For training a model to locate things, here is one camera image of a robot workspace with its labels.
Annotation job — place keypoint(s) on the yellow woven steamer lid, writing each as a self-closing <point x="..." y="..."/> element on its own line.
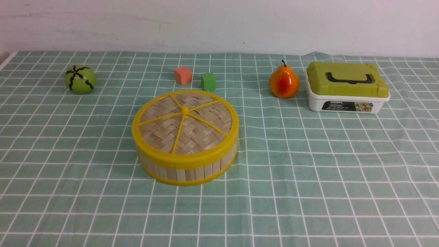
<point x="186" y="129"/>

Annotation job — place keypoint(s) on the yellow bamboo steamer basket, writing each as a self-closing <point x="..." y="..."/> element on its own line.
<point x="189" y="177"/>

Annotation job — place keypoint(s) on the white box green lid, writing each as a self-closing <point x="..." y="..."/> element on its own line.
<point x="350" y="87"/>

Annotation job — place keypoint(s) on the green cube block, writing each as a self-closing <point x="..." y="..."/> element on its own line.
<point x="208" y="81"/>

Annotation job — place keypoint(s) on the orange cube block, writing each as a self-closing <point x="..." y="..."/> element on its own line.
<point x="183" y="75"/>

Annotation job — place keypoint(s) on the orange yellow toy pear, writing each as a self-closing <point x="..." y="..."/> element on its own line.
<point x="283" y="82"/>

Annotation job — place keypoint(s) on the green toy watermelon ball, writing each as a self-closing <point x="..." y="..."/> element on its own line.
<point x="80" y="79"/>

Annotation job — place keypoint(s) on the green checkered tablecloth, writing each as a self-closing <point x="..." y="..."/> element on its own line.
<point x="70" y="176"/>

